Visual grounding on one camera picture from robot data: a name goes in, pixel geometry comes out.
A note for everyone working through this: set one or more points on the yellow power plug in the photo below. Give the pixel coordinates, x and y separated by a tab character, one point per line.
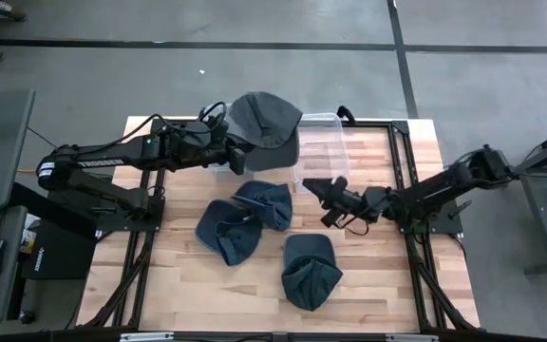
26	170

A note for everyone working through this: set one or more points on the black case with white print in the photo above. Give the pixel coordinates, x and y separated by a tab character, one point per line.
64	261

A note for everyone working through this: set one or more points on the small white yellow packet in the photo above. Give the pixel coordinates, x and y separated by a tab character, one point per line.
29	237

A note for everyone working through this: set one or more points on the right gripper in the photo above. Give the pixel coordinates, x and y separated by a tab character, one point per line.
349	202

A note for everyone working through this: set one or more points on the dark grey cap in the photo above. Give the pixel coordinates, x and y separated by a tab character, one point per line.
264	119

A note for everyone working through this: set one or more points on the black caster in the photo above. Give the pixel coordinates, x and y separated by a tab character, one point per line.
26	317

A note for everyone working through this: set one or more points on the dark blue cap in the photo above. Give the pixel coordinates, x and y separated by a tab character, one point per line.
309	280

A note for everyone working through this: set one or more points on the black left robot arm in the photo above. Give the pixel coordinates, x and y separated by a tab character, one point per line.
112	159

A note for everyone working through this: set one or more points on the black aluminium frame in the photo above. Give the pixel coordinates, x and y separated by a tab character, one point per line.
373	124

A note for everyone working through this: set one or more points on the grey metal stand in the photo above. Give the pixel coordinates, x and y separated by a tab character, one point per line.
546	223

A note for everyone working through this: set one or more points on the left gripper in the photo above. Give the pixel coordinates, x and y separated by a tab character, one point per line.
223	142

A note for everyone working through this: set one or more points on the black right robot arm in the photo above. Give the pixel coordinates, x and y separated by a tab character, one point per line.
425	192

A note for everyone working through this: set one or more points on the silver bracket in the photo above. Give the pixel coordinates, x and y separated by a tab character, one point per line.
411	337
145	336

